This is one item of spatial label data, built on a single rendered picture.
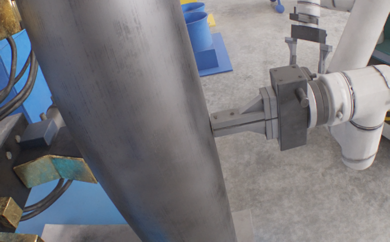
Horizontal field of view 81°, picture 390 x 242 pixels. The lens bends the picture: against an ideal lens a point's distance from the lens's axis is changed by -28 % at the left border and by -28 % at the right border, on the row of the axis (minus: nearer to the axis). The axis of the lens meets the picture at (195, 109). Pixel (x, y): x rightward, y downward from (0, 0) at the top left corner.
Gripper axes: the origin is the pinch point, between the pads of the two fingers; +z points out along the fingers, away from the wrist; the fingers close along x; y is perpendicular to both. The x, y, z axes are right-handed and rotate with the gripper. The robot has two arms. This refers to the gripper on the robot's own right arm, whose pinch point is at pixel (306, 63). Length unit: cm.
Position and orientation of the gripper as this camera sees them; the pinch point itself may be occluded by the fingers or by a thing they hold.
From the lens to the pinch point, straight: 102.9
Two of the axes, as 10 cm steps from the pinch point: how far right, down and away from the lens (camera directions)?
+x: -5.5, -2.6, 7.9
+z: -0.6, 9.6, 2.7
